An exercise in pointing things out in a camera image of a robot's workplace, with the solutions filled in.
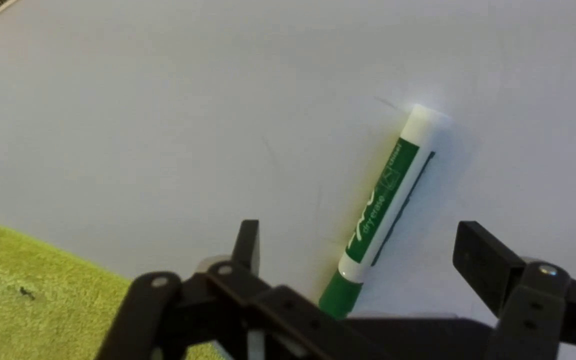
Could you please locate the green whiteboard marker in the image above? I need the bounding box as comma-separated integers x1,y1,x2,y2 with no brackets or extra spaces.
317,101,450,320

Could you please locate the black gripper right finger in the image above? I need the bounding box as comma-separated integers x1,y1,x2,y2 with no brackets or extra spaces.
451,219,576,360

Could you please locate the yellow-green cloth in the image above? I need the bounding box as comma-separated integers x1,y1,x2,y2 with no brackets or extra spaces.
0,219,229,360

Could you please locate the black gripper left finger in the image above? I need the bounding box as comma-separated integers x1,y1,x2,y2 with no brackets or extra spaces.
93,218,383,360

